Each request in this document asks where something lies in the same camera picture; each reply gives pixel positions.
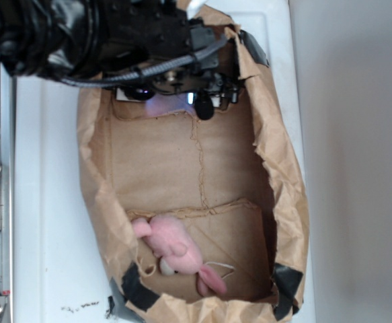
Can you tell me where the brown paper bag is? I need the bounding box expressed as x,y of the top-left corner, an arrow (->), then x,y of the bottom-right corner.
77,6 -> 309,322

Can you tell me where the pink plush bunny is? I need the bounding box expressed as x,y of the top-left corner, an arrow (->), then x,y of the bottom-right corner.
131,214 -> 227,297

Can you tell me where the black round microphone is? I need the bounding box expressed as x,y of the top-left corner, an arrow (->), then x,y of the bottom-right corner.
194,94 -> 214,120

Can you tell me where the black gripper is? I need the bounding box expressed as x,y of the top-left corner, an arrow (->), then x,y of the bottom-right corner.
101,1 -> 240,110

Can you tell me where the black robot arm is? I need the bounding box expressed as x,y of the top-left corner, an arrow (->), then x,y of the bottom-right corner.
0,1 -> 239,120

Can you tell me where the aluminium frame rail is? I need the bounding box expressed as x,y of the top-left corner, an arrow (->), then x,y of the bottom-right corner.
0,65 -> 15,322

